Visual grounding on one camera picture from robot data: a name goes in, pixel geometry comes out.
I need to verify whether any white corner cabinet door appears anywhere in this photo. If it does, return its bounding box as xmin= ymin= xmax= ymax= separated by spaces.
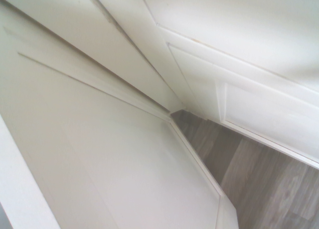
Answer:
xmin=0 ymin=0 xmax=238 ymax=229

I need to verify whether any white under-sink cabinet door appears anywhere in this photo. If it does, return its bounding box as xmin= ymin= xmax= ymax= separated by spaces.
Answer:
xmin=215 ymin=78 xmax=319 ymax=170

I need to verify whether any white base cabinet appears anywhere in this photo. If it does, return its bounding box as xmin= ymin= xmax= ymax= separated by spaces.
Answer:
xmin=0 ymin=0 xmax=319 ymax=130

